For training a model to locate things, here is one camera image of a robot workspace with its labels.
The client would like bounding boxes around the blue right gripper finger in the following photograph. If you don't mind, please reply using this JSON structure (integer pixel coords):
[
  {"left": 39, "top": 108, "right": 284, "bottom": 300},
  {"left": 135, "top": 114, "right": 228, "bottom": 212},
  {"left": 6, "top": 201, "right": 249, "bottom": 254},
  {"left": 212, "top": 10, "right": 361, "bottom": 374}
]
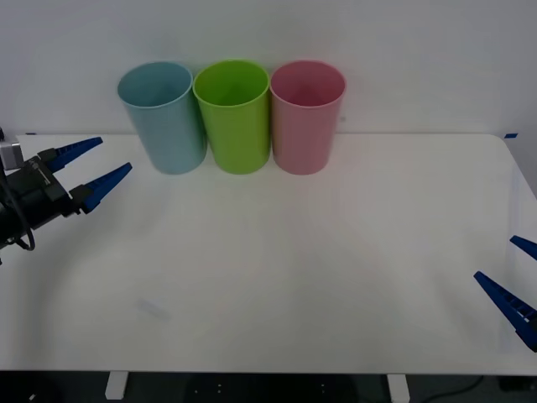
[
  {"left": 472, "top": 270, "right": 537, "bottom": 353},
  {"left": 509, "top": 235, "right": 537, "bottom": 261}
]

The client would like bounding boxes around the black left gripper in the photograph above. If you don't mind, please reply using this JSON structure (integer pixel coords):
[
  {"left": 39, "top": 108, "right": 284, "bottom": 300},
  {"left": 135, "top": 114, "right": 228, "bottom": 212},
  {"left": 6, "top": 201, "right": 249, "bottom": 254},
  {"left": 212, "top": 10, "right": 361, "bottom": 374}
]
[{"left": 3, "top": 136, "right": 133, "bottom": 231}]

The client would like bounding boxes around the pale blue plastic bin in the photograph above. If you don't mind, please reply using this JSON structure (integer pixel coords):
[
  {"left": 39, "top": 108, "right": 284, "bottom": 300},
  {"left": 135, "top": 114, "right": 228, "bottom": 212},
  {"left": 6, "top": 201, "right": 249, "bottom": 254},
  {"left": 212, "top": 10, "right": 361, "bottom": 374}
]
[{"left": 116, "top": 61, "right": 209, "bottom": 176}]

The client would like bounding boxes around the white table leg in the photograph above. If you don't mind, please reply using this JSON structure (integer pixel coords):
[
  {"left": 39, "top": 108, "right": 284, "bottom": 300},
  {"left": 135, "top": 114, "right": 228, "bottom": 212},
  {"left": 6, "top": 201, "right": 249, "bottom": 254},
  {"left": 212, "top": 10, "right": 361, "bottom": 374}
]
[
  {"left": 104, "top": 371, "right": 128, "bottom": 400},
  {"left": 386, "top": 374, "right": 410, "bottom": 403}
]

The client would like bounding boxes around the green plastic bin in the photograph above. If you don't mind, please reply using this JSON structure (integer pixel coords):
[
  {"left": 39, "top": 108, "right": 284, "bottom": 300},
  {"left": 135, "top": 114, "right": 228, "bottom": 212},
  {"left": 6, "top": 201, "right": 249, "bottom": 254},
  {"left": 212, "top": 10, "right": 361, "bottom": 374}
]
[{"left": 192, "top": 58, "right": 271, "bottom": 175}]

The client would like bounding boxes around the pink plastic bin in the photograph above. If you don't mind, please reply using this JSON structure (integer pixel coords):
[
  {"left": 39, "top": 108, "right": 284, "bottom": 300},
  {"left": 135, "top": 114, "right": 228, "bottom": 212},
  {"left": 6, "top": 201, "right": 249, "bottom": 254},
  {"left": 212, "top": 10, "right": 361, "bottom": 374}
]
[{"left": 269, "top": 60, "right": 347, "bottom": 175}]

